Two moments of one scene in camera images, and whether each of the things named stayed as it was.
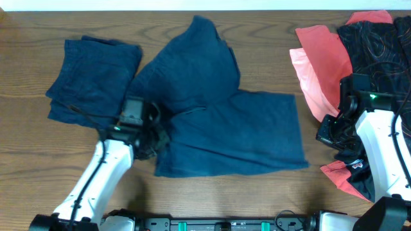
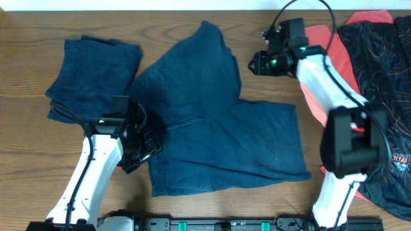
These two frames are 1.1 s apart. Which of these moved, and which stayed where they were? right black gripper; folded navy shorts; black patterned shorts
Moved: right black gripper
Stayed: black patterned shorts; folded navy shorts
